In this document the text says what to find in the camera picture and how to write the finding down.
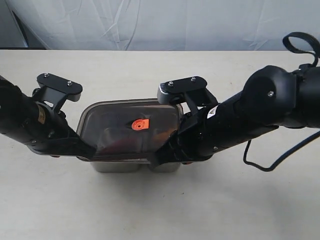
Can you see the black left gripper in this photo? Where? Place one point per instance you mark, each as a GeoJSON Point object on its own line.
{"type": "Point", "coordinates": [56, 138]}

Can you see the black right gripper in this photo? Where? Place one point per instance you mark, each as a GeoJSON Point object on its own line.
{"type": "Point", "coordinates": [191, 142]}

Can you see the red toy sausage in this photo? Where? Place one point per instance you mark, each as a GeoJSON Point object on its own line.
{"type": "Point", "coordinates": [122, 147]}

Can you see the steel two-compartment lunch box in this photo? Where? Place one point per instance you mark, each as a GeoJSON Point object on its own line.
{"type": "Point", "coordinates": [135, 166]}

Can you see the transparent lid orange seal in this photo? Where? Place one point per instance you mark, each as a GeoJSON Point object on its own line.
{"type": "Point", "coordinates": [130, 130]}

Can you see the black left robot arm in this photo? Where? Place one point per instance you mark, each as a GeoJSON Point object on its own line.
{"type": "Point", "coordinates": [38, 122]}

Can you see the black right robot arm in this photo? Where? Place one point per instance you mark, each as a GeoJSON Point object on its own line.
{"type": "Point", "coordinates": [271, 98]}

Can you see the white backdrop cloth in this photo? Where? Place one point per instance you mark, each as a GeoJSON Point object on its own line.
{"type": "Point", "coordinates": [166, 25]}

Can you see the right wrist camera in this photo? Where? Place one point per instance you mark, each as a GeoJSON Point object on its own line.
{"type": "Point", "coordinates": [173, 92]}

